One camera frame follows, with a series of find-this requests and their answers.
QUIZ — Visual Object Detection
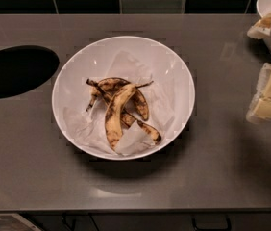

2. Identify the white paper napkin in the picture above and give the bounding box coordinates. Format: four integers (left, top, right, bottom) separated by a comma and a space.
59, 51, 177, 158

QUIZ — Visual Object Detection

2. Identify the spotted banana peel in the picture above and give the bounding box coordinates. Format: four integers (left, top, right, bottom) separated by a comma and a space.
86, 78, 161, 150

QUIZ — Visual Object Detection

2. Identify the black round countertop hole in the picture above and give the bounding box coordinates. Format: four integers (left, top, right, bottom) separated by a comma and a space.
0, 45, 60, 98

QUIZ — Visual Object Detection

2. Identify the black drawer handle right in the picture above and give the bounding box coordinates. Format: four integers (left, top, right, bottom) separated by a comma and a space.
191, 217, 232, 231

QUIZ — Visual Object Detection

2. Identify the white ceramic bowl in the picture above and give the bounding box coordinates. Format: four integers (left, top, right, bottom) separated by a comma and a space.
52, 36, 195, 160

